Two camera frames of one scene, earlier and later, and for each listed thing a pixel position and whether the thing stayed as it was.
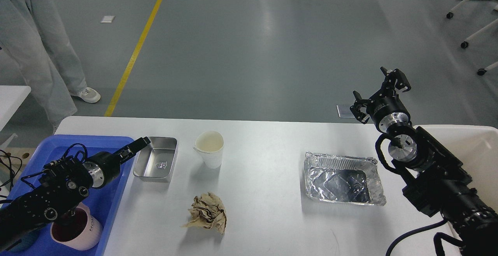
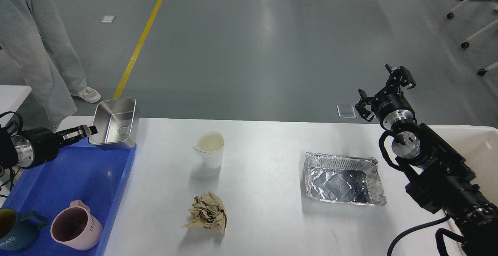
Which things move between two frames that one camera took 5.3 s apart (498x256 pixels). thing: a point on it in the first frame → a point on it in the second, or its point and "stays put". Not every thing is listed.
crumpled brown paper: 207,211 stays put
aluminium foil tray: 343,179 stays put
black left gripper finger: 127,152 → 76,134
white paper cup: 209,144 stays put
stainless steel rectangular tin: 154,161 → 117,121
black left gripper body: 104,167 → 32,147
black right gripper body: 386,110 stays put
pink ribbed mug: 80,229 stays put
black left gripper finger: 129,150 → 77,132
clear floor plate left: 344,111 stays put
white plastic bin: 476,147 stays put
